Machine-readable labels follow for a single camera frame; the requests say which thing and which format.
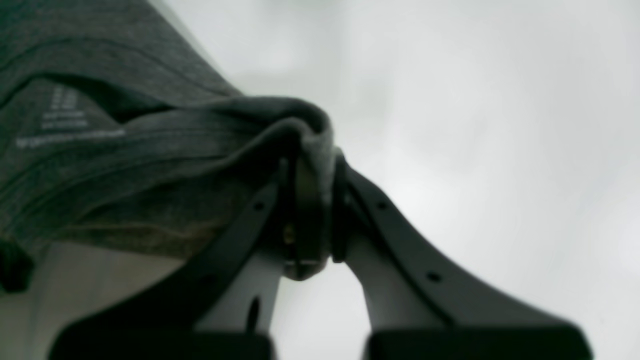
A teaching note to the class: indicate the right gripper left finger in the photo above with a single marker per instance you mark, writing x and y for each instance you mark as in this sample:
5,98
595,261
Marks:
219,305

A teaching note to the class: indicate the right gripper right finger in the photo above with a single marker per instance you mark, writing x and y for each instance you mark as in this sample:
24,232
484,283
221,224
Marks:
422,305

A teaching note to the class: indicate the grey t-shirt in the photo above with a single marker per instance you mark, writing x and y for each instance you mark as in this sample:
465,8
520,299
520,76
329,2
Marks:
115,133

